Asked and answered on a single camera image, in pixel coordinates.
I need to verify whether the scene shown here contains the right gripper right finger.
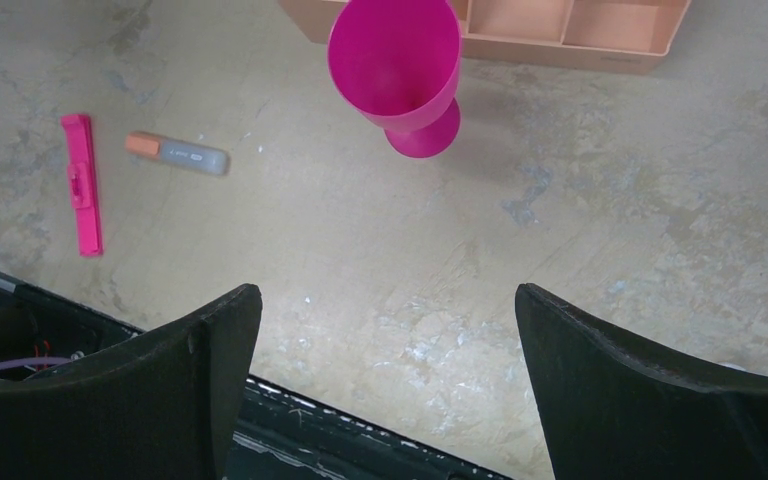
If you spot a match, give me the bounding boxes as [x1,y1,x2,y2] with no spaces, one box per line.
[515,284,768,479]

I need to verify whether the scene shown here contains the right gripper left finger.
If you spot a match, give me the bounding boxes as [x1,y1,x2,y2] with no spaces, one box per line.
[0,284,263,479]

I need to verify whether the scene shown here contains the magenta plastic wine glass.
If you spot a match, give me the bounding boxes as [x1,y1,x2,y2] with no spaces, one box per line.
[327,0,462,159]

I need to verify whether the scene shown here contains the pink flat clip tool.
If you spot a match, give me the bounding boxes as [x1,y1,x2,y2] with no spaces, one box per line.
[60,114,103,257]

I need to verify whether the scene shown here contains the orange grey marker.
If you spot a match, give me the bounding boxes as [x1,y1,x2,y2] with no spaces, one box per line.
[124,131,229,176]

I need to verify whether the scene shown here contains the peach desk organizer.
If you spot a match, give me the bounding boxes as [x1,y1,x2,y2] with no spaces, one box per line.
[280,1,690,75]

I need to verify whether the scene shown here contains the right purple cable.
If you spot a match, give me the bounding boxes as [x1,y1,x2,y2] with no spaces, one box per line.
[0,356,74,382]

